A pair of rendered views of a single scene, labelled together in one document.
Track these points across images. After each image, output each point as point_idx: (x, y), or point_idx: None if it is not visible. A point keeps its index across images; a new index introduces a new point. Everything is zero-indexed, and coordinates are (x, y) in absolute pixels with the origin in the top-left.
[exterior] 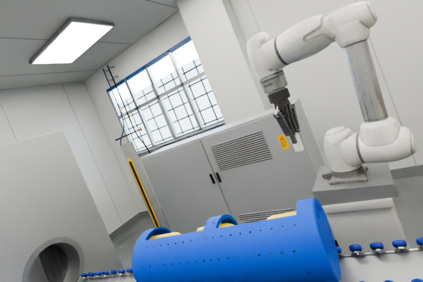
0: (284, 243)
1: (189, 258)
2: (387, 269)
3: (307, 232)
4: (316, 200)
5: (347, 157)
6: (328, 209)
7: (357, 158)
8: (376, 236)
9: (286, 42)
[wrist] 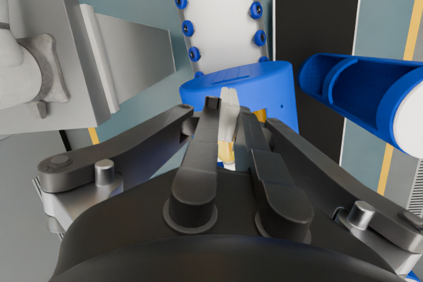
0: (294, 117)
1: None
2: (213, 19)
3: (287, 85)
4: (204, 87)
5: (6, 56)
6: (114, 100)
7: (6, 33)
8: (122, 47)
9: None
